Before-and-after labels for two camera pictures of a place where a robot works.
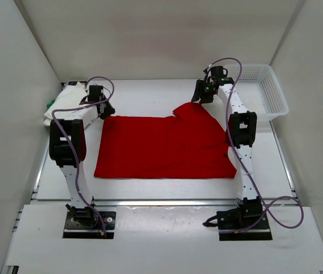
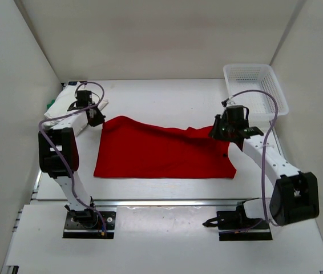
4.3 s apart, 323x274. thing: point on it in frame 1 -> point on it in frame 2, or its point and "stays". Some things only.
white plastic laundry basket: [260, 89] stays
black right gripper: [200, 91] -> [214, 133]
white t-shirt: [71, 96] stays
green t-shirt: [52, 102] stays
